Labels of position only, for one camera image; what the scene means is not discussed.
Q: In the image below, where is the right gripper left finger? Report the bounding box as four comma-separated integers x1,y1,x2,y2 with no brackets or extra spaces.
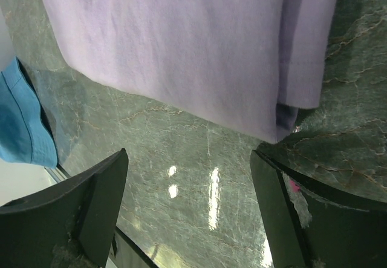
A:
1,149,128,267

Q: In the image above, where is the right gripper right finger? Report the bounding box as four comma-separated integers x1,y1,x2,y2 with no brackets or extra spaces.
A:
250,150,386,267

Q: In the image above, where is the purple t shirt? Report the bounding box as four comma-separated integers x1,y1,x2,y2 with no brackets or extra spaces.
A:
43,0,337,143

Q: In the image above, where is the blue bucket hat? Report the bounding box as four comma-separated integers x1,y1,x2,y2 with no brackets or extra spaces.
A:
1,58,58,168

